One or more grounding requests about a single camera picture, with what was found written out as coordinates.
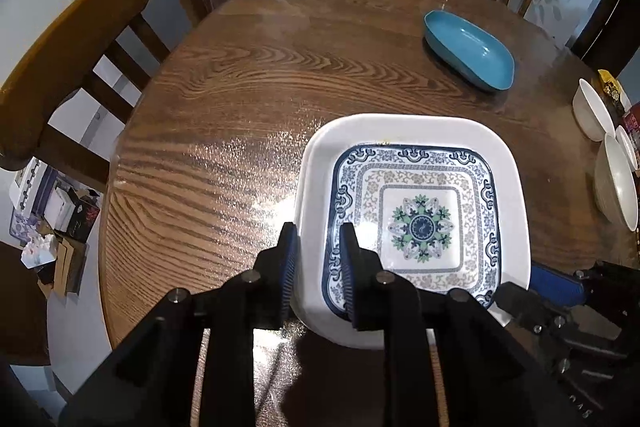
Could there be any blue oval dish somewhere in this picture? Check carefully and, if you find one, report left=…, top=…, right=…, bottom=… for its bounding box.
left=423, top=9, right=516, bottom=94

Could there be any black box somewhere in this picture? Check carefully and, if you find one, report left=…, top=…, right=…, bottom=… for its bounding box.
left=50, top=187, right=104, bottom=244

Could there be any blue patterned square plate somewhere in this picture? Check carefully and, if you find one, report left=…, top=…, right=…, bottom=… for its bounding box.
left=320, top=144, right=502, bottom=323

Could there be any red and white packet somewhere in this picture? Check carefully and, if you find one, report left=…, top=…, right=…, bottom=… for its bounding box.
left=622, top=102, right=640, bottom=134

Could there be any dark wooden door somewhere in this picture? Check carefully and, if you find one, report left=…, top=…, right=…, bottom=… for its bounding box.
left=570, top=0, right=640, bottom=78

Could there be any white square plate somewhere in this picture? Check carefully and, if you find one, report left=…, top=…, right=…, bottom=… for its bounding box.
left=292, top=113, right=532, bottom=350

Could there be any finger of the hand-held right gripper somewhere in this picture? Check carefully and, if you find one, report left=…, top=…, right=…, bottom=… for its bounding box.
left=529, top=259, right=640, bottom=308
left=495, top=282, right=626, bottom=360

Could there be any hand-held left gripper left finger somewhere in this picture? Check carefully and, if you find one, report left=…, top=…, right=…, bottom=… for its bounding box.
left=59, top=221, right=301, bottom=427

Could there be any dark wooden furniture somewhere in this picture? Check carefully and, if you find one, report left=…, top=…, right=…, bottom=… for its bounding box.
left=0, top=239, right=52, bottom=368

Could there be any white box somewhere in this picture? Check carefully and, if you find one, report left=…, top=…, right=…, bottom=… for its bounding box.
left=10, top=157, right=57, bottom=214

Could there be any white ceramic bowl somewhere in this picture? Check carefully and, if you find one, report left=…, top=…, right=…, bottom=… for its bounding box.
left=593, top=133, right=640, bottom=233
left=614, top=125, right=639, bottom=172
left=571, top=78, right=617, bottom=142

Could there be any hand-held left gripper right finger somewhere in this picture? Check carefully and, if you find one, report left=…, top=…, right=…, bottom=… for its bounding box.
left=340, top=223, right=581, bottom=427

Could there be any yellow snack packet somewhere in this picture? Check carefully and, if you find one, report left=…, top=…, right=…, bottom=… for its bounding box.
left=598, top=69, right=632, bottom=115

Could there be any brown cardboard box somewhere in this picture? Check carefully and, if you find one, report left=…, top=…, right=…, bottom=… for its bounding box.
left=37, top=232, right=89, bottom=299

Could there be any crumpled white paper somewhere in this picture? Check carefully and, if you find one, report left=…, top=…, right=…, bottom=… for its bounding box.
left=20, top=234, right=59, bottom=269

